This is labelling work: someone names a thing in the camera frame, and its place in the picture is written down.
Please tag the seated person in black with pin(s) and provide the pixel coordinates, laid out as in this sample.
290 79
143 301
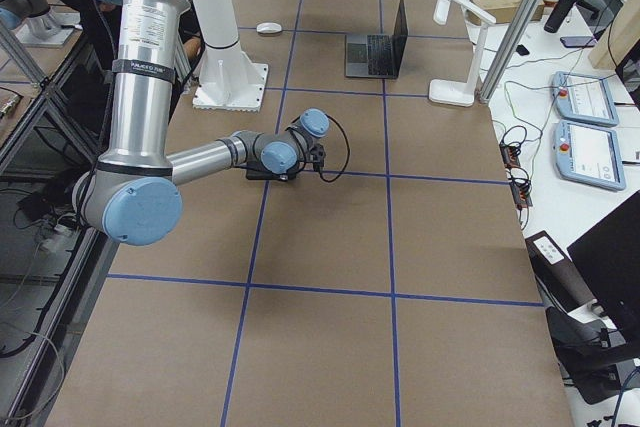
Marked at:
100 22

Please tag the black water bottle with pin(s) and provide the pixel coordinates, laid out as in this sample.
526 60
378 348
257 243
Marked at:
560 7

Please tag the black mouse pad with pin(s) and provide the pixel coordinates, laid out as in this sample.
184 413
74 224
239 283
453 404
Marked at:
254 175

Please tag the black monitor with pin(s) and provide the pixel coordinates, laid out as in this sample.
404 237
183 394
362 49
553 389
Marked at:
607 258

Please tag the far teach pendant tablet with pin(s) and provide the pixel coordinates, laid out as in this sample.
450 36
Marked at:
584 98

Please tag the near teach pendant tablet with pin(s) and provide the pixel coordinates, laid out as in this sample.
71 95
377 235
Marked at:
588 154

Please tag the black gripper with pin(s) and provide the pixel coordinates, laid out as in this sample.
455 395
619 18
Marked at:
302 171

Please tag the white camera stand column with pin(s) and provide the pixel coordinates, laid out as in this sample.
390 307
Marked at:
228 79

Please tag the grey laptop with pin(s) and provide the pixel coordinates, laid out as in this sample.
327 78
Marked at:
377 56

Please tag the teach pendant tablet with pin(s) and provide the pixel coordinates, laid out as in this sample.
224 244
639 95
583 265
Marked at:
584 98
588 154

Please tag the smartphone on desk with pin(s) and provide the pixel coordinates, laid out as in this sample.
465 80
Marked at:
578 42

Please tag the white computer mouse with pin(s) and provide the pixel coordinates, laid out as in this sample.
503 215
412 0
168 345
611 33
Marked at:
269 28

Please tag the cardboard box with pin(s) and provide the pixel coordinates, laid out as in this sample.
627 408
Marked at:
503 10

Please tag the aluminium frame post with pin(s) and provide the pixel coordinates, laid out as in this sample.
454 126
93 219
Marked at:
506 49

